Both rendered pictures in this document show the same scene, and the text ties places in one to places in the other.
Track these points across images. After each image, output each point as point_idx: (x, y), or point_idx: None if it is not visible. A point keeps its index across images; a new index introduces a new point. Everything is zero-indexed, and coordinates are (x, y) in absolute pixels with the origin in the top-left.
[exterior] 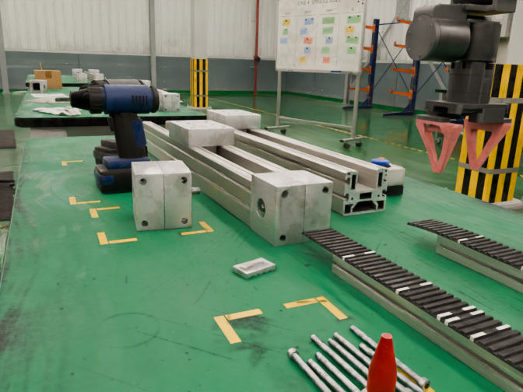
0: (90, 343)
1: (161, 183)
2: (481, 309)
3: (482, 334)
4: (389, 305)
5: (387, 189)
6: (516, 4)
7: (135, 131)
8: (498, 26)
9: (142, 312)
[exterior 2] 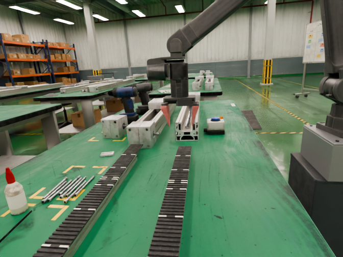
0: (40, 165)
1: (108, 122)
2: (143, 182)
3: (99, 184)
4: None
5: (214, 131)
6: (181, 54)
7: (128, 103)
8: (178, 64)
9: (61, 160)
